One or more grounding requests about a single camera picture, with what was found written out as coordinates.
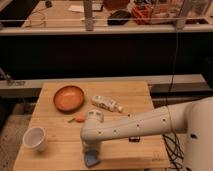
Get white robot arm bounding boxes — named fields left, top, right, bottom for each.
left=80, top=97, right=213, bottom=171

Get orange toy carrot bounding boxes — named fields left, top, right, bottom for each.
left=69, top=113, right=86, bottom=123

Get black white eraser block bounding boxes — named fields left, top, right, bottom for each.
left=127, top=114, right=141, bottom=144

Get orange plate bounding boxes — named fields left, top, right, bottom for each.
left=53, top=85, right=84, bottom=113

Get white cup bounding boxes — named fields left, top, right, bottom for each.
left=22, top=127, right=48, bottom=152

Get black object on back table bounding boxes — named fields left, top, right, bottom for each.
left=107, top=10, right=131, bottom=26

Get white paper sheet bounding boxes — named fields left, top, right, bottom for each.
left=68, top=5, right=84, bottom=13

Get orange tool on back table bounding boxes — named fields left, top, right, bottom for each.
left=131, top=5, right=152, bottom=25

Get black floor cables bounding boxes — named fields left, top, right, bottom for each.
left=162, top=133, right=188, bottom=171

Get metal post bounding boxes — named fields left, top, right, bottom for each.
left=83, top=0, right=93, bottom=31

